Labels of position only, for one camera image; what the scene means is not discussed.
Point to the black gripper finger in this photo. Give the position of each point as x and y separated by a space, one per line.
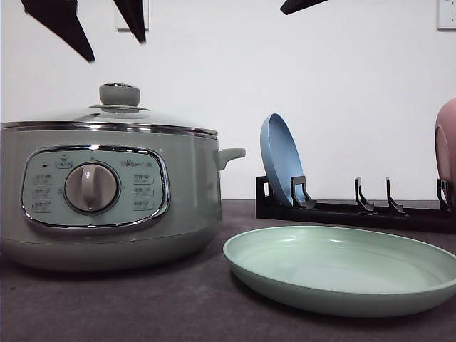
60 17
292 6
132 13

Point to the glass steamer lid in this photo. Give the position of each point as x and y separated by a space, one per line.
119 110

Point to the green plate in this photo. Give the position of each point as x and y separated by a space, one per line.
340 272

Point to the blue plate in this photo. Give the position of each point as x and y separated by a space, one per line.
281 157

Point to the green electric steamer pot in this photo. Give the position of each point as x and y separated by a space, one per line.
104 198

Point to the pink plate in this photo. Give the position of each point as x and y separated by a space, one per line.
445 146

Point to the black dish rack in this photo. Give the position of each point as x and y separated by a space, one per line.
303 208

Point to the white wall socket left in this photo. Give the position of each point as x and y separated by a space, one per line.
122 24

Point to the white wall socket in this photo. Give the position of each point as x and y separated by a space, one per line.
122 24
446 15

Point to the white wall socket right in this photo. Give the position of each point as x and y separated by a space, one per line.
446 15

